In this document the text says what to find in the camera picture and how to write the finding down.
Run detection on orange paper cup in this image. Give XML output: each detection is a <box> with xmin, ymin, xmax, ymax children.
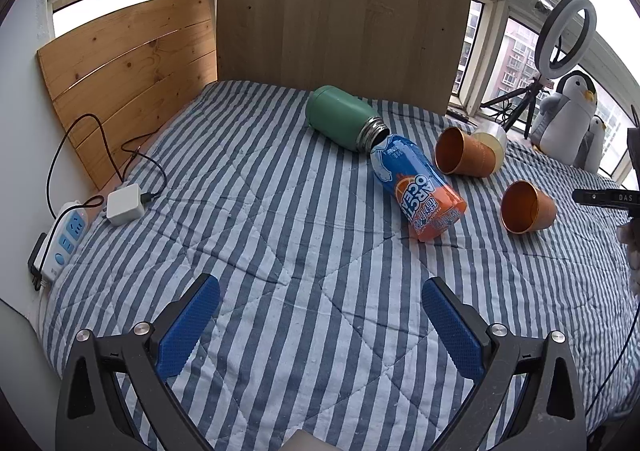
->
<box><xmin>435</xmin><ymin>127</ymin><xmax>496</xmax><ymax>178</ymax></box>
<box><xmin>500</xmin><ymin>180</ymin><xmax>558</xmax><ymax>234</ymax></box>

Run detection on black power cable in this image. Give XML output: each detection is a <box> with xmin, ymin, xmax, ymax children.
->
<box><xmin>45</xmin><ymin>113</ymin><xmax>168</xmax><ymax>223</ymax></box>

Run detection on light pine slat board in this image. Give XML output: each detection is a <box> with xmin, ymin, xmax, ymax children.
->
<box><xmin>37</xmin><ymin>0</ymin><xmax>217</xmax><ymax>188</ymax></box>

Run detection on large grey penguin plush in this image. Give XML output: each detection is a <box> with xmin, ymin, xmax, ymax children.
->
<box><xmin>529</xmin><ymin>70</ymin><xmax>598</xmax><ymax>165</ymax></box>

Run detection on small grey penguin plush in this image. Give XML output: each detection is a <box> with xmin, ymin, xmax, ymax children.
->
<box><xmin>574</xmin><ymin>115</ymin><xmax>606</xmax><ymax>174</ymax></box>

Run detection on white ring light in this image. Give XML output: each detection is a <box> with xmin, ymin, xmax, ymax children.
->
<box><xmin>535</xmin><ymin>0</ymin><xmax>597</xmax><ymax>80</ymax></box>

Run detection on striped blue white quilt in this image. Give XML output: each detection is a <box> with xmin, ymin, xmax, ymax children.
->
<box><xmin>41</xmin><ymin>82</ymin><xmax>639</xmax><ymax>450</ymax></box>

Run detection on white cylindrical cup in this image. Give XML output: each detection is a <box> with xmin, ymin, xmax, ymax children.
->
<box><xmin>472</xmin><ymin>121</ymin><xmax>508</xmax><ymax>173</ymax></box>

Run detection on gloved hand on right gripper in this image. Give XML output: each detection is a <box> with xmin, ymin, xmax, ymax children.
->
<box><xmin>616</xmin><ymin>218</ymin><xmax>640</xmax><ymax>296</ymax></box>

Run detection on white power strip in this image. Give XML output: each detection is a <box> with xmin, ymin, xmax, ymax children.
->
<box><xmin>27</xmin><ymin>201</ymin><xmax>89</xmax><ymax>291</ymax></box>

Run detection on green thermos bottle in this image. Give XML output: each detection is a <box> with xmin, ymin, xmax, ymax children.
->
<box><xmin>306</xmin><ymin>85</ymin><xmax>390</xmax><ymax>153</ymax></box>

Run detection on white charger adapter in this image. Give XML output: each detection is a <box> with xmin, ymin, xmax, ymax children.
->
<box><xmin>106</xmin><ymin>184</ymin><xmax>144</xmax><ymax>227</ymax></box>

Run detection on large brown wooden board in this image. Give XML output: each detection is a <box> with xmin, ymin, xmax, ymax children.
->
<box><xmin>216</xmin><ymin>0</ymin><xmax>471</xmax><ymax>114</ymax></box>

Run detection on black tripod stand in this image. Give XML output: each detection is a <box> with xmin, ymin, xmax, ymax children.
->
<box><xmin>480</xmin><ymin>75</ymin><xmax>551</xmax><ymax>138</ymax></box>

